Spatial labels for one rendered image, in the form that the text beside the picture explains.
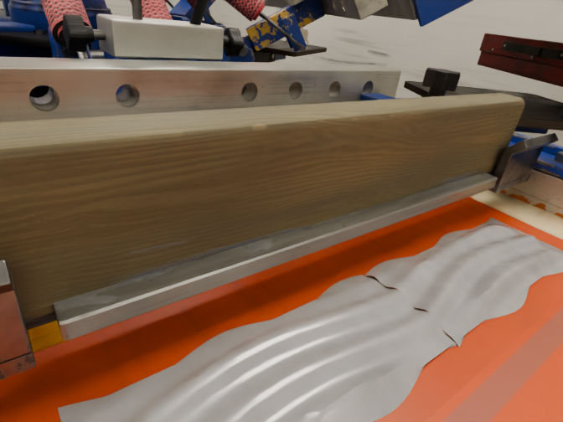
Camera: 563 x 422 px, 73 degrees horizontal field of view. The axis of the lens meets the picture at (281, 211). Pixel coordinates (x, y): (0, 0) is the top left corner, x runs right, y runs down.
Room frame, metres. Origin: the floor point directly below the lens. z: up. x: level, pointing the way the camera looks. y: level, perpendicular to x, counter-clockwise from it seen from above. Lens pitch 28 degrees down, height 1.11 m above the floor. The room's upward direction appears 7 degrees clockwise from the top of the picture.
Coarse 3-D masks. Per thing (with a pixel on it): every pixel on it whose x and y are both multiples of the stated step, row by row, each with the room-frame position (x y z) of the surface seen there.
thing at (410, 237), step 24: (432, 216) 0.31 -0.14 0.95; (456, 216) 0.32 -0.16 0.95; (480, 216) 0.32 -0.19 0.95; (504, 216) 0.33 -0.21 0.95; (360, 240) 0.25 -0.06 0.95; (384, 240) 0.26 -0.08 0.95; (408, 240) 0.26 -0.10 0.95; (432, 240) 0.27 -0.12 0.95; (552, 240) 0.29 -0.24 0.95; (360, 264) 0.22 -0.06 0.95; (552, 288) 0.22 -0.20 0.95; (528, 312) 0.19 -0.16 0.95; (480, 336) 0.16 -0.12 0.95; (504, 336) 0.17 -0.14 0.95; (480, 360) 0.15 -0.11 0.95
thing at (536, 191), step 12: (528, 180) 0.38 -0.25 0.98; (540, 180) 0.37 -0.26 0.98; (552, 180) 0.36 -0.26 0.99; (504, 192) 0.39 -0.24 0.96; (516, 192) 0.38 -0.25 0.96; (528, 192) 0.37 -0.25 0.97; (540, 192) 0.36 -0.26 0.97; (552, 192) 0.36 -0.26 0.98; (540, 204) 0.36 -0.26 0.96; (552, 204) 0.35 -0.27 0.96
